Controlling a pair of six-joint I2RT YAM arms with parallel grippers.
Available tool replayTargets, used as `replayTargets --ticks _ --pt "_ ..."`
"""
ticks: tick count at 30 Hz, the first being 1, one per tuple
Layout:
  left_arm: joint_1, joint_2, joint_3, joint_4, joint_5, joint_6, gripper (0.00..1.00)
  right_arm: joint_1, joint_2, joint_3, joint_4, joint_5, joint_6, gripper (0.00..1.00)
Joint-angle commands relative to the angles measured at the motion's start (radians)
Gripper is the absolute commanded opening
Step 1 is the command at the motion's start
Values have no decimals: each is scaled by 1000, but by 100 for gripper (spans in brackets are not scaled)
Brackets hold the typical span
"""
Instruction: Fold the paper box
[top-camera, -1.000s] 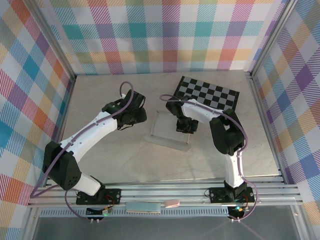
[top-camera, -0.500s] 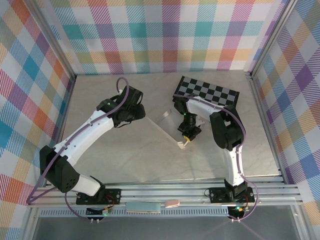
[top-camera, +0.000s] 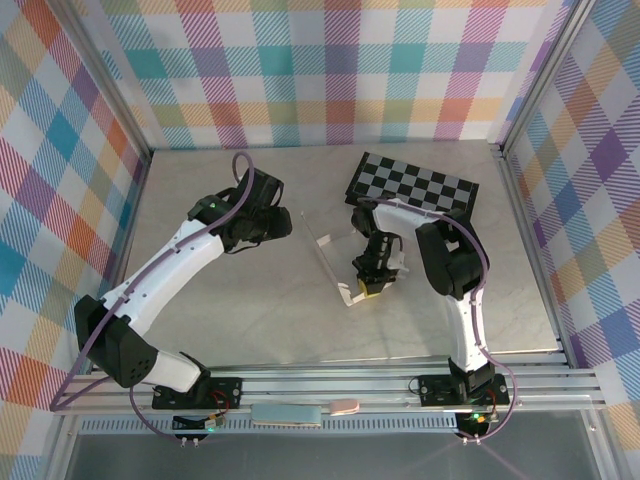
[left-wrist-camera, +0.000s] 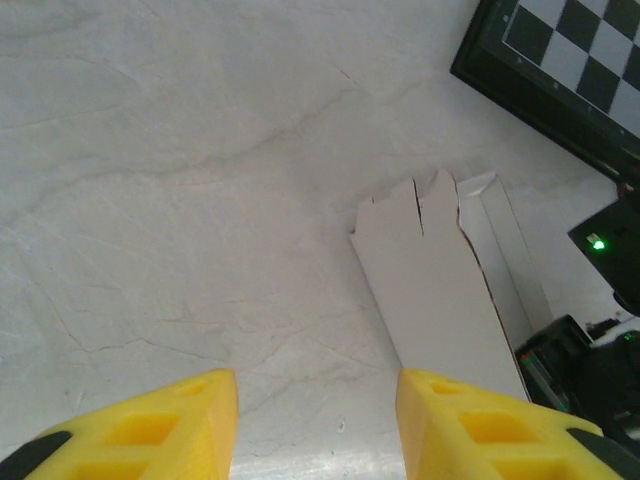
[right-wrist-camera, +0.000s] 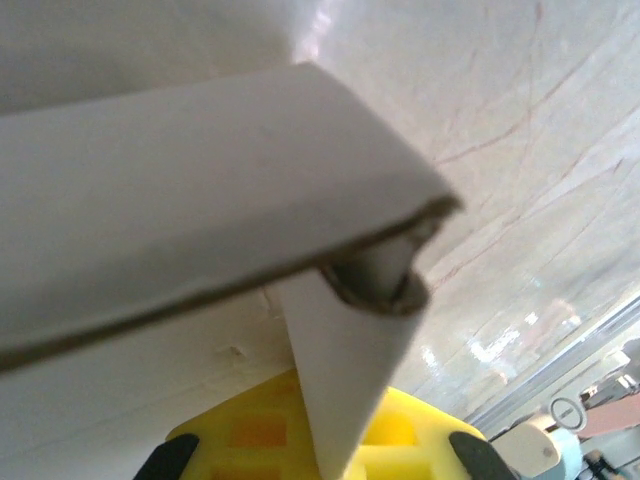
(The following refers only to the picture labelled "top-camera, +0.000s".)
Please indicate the white paper box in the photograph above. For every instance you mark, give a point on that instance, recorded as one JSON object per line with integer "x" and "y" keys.
{"x": 327, "y": 262}

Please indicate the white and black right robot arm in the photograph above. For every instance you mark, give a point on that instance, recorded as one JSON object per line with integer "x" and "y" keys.
{"x": 467, "y": 325}

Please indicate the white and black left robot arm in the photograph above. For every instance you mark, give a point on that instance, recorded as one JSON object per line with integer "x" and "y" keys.
{"x": 165, "y": 270}

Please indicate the black and grey chessboard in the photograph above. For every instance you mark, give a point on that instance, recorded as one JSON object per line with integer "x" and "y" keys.
{"x": 430, "y": 187}

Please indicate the pink eraser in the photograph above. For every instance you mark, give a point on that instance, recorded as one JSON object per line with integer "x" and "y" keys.
{"x": 344, "y": 406}

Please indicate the light blue foam block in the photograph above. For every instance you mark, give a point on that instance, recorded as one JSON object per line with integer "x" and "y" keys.
{"x": 287, "y": 415}

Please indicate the small circuit board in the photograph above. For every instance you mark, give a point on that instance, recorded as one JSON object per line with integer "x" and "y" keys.
{"x": 210, "y": 424}
{"x": 477, "y": 419}

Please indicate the grey metal panel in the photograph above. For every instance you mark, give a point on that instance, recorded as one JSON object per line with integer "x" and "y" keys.
{"x": 325, "y": 457}

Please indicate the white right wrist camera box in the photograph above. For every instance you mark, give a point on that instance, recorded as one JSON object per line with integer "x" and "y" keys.
{"x": 401, "y": 267}

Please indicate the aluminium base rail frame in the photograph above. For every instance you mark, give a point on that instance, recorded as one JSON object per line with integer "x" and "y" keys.
{"x": 325, "y": 390}

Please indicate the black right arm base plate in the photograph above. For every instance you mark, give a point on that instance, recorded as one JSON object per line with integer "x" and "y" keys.
{"x": 435, "y": 390}

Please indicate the aluminium side rail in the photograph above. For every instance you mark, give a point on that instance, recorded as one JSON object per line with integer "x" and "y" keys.
{"x": 534, "y": 250}
{"x": 131, "y": 225}

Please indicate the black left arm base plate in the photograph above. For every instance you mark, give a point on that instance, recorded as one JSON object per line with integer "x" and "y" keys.
{"x": 225, "y": 392}

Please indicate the aluminium corner post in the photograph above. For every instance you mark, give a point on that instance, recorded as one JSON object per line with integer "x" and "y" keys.
{"x": 111, "y": 85}
{"x": 542, "y": 75}

